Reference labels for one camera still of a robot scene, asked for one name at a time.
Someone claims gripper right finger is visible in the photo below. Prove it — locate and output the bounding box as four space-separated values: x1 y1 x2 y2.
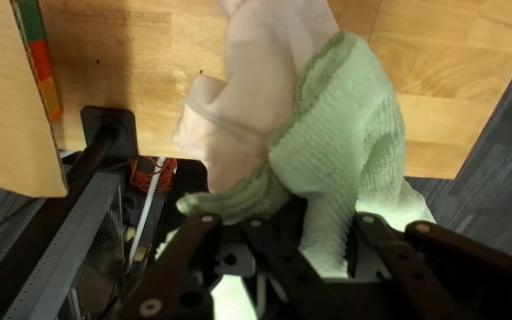
346 212 512 320

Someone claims white cable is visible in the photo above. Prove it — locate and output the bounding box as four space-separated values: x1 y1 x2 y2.
126 156 166 272

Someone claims white thin cloth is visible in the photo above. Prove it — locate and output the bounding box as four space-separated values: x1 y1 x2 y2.
172 0 340 194

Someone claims grey perforated metal rack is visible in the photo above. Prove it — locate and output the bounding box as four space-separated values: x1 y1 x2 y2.
0 171 125 320

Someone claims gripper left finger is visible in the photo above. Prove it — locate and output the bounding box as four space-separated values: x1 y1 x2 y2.
120 196 342 320

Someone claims light green knitted cloth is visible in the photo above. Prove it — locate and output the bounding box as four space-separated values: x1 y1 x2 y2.
176 30 436 320

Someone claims coil of orange cable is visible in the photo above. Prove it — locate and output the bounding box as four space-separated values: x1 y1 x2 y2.
129 156 178 193

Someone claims brown cardboard box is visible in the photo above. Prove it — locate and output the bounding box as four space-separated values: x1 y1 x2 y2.
0 0 68 240

